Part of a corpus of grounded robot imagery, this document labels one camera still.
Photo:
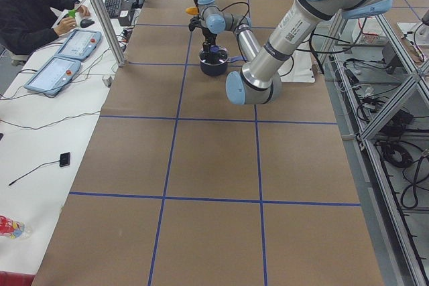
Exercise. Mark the red label drink bottle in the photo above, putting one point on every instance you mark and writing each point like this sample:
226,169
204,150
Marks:
14,229

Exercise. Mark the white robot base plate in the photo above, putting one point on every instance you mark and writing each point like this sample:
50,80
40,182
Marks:
297,69

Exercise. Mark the upper teach pendant tablet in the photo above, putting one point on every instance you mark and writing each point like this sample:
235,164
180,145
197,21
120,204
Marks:
80,44

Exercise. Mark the yellow plastic corn cob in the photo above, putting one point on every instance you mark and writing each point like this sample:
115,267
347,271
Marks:
192,11

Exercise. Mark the dark blue saucepan purple handle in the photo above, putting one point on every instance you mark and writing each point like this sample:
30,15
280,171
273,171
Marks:
219,69

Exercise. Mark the seated person black clothes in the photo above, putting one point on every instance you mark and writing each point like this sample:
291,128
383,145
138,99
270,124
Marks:
27,25

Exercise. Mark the lower teach pendant tablet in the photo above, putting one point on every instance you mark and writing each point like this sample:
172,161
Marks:
53,76

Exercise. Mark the small black device on desk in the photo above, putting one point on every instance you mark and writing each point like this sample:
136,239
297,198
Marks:
64,159

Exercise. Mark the teach pendant tablet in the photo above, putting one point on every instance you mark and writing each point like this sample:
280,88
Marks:
53,76
80,44

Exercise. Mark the black keyboard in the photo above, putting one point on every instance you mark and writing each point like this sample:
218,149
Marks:
113,7

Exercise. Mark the aluminium frame post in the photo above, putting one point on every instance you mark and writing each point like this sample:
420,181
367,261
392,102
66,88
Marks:
109,32

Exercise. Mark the glass lid purple knob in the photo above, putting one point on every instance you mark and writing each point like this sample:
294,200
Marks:
215,55

